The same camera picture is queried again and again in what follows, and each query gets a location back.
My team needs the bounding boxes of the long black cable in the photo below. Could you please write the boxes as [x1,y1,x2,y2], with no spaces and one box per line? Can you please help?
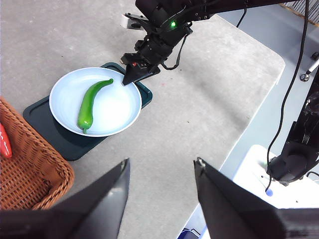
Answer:
[265,0,311,194]

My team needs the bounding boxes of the green chili pepper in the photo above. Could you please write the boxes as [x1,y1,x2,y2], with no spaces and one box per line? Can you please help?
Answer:
[77,78,115,134]

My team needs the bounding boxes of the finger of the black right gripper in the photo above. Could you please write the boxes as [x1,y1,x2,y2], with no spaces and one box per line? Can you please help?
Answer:
[122,63,161,87]

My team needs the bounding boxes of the white rod with black knob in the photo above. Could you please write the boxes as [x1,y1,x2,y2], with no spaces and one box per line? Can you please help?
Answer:
[300,59,319,82]

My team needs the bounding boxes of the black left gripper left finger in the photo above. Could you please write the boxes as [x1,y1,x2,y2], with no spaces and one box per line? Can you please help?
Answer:
[0,158,131,239]

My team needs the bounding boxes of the pale grey camera box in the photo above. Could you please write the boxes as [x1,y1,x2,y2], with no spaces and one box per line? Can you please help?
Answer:
[121,13,147,30]

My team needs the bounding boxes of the orange carrot with green leaves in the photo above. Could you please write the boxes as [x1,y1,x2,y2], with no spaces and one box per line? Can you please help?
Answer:
[0,123,12,159]

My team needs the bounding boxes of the short black cable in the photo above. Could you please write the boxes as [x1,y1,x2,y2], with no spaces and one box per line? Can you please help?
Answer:
[235,8,248,28]

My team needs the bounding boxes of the black looped gripper cable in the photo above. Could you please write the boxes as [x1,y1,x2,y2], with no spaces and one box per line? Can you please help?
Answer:
[161,34,189,70]

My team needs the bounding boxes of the blue object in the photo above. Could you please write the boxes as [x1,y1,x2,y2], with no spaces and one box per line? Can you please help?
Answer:
[178,228,209,239]

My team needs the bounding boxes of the black rectangular tray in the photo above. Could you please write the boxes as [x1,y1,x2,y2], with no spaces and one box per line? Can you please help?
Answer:
[22,62,153,162]

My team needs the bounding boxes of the brown wicker basket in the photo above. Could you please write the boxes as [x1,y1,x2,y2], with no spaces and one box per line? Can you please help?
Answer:
[0,96,75,211]

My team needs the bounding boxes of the blue round plate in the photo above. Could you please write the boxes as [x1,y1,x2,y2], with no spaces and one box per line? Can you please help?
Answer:
[49,67,143,137]

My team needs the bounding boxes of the brown ribbed object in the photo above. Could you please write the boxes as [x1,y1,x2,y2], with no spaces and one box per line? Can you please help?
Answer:
[280,0,319,25]

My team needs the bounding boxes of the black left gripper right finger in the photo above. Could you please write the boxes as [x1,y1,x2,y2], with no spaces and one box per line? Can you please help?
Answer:
[193,157,319,239]

